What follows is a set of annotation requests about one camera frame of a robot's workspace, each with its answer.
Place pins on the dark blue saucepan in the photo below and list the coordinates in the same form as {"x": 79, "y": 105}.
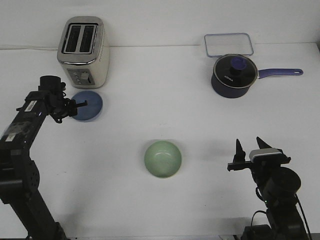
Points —
{"x": 233, "y": 87}

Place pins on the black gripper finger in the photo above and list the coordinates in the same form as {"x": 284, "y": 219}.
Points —
{"x": 263, "y": 147}
{"x": 240, "y": 154}
{"x": 81, "y": 104}

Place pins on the clear rectangular container lid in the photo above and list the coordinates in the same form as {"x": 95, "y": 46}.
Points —
{"x": 220, "y": 44}

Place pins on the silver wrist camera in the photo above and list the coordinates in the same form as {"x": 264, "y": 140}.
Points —
{"x": 264, "y": 154}

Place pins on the blue bowl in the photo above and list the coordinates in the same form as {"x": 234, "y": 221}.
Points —
{"x": 92, "y": 109}

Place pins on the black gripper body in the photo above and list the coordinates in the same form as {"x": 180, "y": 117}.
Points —
{"x": 62, "y": 108}
{"x": 271, "y": 163}

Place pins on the green bowl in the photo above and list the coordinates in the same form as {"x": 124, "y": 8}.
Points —
{"x": 163, "y": 159}

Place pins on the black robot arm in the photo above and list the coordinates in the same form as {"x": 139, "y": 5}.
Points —
{"x": 19, "y": 174}
{"x": 276, "y": 186}

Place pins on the silver two-slot toaster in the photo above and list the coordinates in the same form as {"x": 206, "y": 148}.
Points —
{"x": 84, "y": 52}

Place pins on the glass pot lid blue knob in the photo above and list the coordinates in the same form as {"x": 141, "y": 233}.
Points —
{"x": 234, "y": 64}

